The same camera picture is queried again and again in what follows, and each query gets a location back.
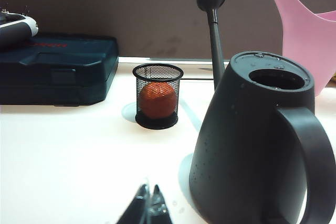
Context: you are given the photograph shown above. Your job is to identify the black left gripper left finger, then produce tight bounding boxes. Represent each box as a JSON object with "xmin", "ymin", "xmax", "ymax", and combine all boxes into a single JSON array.
[{"xmin": 117, "ymin": 183, "xmax": 151, "ymax": 224}]

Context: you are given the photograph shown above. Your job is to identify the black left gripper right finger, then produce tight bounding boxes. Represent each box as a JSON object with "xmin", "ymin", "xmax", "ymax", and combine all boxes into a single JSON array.
[{"xmin": 146, "ymin": 184, "xmax": 174, "ymax": 224}]

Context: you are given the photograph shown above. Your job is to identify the orange fruit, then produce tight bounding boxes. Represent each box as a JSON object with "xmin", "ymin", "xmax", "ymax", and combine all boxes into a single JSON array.
[{"xmin": 138, "ymin": 81, "xmax": 177, "ymax": 119}]

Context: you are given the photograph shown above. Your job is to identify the black plastic watering can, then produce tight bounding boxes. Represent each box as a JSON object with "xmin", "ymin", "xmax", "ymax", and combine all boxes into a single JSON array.
[{"xmin": 188, "ymin": 0, "xmax": 336, "ymax": 224}]

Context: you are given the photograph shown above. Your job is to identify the black mesh pen holder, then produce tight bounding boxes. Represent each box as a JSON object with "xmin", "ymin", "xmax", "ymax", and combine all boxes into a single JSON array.
[{"xmin": 132, "ymin": 63, "xmax": 184, "ymax": 130}]

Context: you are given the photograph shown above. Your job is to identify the dark blue tool case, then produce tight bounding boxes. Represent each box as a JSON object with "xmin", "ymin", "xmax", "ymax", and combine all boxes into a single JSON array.
[{"xmin": 0, "ymin": 33, "xmax": 119, "ymax": 107}]

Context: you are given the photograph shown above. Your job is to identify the brown desk divider panel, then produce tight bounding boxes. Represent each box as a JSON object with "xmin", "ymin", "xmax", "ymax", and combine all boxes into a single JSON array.
[{"xmin": 0, "ymin": 0, "xmax": 336, "ymax": 61}]

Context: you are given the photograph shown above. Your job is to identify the white and black handheld device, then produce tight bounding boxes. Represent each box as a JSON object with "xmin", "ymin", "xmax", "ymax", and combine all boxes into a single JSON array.
[{"xmin": 0, "ymin": 5, "xmax": 39, "ymax": 50}]

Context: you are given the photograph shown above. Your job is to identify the pink plastic watering can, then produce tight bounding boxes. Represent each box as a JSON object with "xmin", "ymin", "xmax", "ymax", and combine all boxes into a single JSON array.
[{"xmin": 256, "ymin": 0, "xmax": 336, "ymax": 98}]

